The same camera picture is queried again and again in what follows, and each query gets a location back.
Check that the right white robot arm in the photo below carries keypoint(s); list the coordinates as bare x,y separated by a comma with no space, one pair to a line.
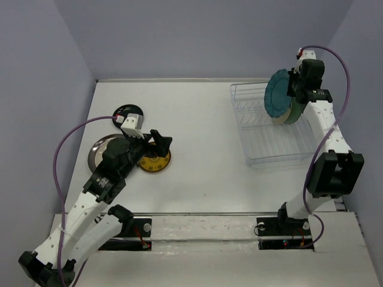
334,168

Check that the light blue flower plate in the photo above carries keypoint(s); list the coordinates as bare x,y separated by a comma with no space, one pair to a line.
296,111

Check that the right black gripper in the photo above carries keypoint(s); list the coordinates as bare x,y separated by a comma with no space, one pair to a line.
291,91

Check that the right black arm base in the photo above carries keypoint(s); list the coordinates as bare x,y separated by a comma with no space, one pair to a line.
273,235

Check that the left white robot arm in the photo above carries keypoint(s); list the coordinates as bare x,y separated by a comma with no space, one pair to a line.
92,220

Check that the yellow amber plate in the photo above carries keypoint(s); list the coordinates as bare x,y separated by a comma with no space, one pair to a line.
155,164

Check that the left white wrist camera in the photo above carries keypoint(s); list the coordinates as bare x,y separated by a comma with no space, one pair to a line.
131,125

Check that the teal scalloped plate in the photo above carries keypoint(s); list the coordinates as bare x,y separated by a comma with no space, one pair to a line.
276,100

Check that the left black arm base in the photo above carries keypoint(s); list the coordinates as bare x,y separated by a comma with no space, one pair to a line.
135,238

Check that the silver grey plate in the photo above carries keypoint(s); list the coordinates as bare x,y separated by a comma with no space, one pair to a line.
95,152

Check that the metal rail bar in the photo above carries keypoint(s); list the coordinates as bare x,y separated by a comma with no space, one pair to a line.
205,213

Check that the white wire dish rack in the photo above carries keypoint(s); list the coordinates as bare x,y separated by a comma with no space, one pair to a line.
264,142

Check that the cream and black plate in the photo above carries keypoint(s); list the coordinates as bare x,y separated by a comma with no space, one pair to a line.
283,117

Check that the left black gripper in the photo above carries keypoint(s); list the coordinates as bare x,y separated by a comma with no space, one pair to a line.
160,149

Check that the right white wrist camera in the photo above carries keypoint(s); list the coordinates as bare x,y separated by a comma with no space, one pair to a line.
303,55

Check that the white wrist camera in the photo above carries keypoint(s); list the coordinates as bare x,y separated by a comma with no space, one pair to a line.
303,55
131,125

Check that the small black plate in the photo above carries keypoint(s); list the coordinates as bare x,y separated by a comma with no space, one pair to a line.
124,110

